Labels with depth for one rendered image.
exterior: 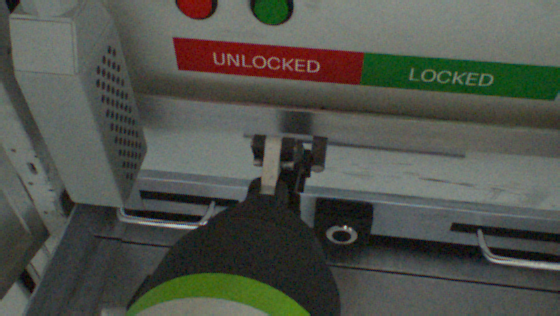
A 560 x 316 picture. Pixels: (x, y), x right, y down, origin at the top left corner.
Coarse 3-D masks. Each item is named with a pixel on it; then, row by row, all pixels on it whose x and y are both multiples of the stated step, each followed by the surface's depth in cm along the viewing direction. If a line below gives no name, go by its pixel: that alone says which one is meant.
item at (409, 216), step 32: (160, 192) 62; (192, 192) 61; (224, 192) 61; (320, 192) 59; (352, 192) 59; (384, 224) 61; (416, 224) 60; (448, 224) 60; (480, 224) 59; (512, 224) 58; (544, 224) 58
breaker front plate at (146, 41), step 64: (128, 0) 45; (320, 0) 43; (384, 0) 42; (448, 0) 42; (512, 0) 41; (128, 64) 50; (192, 128) 55; (384, 192) 59; (448, 192) 58; (512, 192) 56
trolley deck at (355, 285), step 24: (120, 264) 62; (144, 264) 62; (120, 288) 60; (360, 288) 60; (384, 288) 60; (408, 288) 60; (432, 288) 60; (456, 288) 60; (480, 288) 60; (504, 288) 60; (96, 312) 59; (360, 312) 59; (384, 312) 59; (408, 312) 59; (432, 312) 59; (456, 312) 59; (480, 312) 59; (504, 312) 59; (528, 312) 59; (552, 312) 59
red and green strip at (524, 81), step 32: (192, 64) 49; (224, 64) 49; (256, 64) 48; (288, 64) 48; (320, 64) 48; (352, 64) 47; (384, 64) 47; (416, 64) 46; (448, 64) 46; (480, 64) 46; (512, 64) 45; (512, 96) 47; (544, 96) 47
